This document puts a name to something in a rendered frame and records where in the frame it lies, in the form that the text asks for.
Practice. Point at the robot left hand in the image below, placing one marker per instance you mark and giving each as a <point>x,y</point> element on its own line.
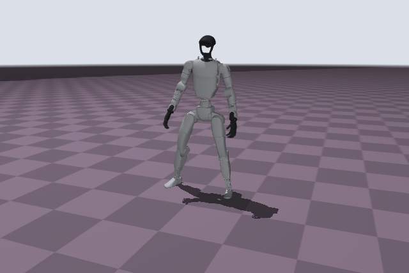
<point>233,126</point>

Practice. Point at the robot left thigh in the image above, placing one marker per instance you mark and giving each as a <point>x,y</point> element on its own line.
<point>219,134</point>

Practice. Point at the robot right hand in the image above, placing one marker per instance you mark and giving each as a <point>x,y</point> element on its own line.
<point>167,116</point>

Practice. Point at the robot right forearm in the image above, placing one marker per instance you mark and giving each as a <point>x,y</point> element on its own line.
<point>176,98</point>

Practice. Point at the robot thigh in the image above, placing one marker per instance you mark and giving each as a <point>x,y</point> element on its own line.
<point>185,132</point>
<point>219,134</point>

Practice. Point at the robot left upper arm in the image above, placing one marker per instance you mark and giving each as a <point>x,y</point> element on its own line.
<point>225,71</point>

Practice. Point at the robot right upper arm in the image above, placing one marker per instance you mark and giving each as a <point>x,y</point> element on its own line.
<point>185,75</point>

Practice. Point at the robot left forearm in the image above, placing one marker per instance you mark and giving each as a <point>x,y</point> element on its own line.
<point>232,103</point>

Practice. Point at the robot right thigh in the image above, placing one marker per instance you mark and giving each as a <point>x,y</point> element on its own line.
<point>185,132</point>

